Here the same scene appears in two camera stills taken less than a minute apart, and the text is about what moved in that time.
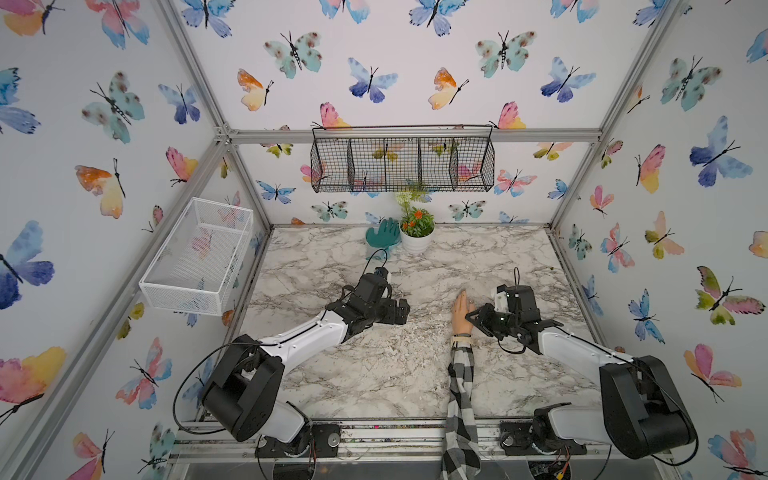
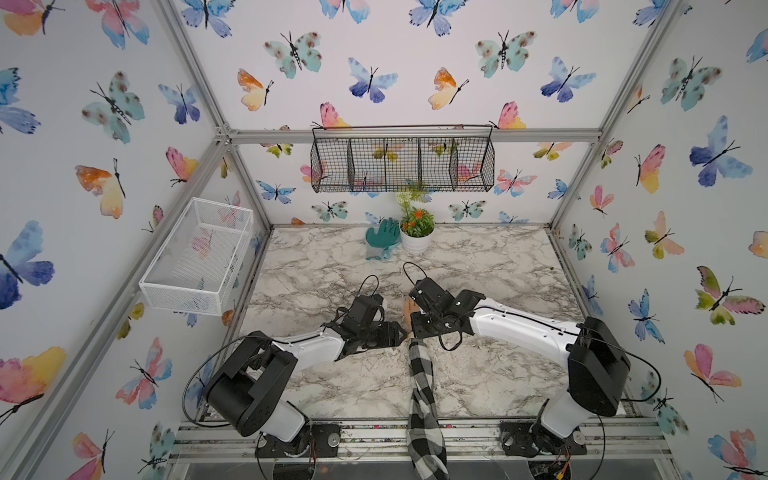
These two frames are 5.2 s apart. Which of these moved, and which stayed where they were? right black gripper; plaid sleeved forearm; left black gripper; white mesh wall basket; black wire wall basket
Moved: left black gripper; plaid sleeved forearm; right black gripper
Stayed: black wire wall basket; white mesh wall basket
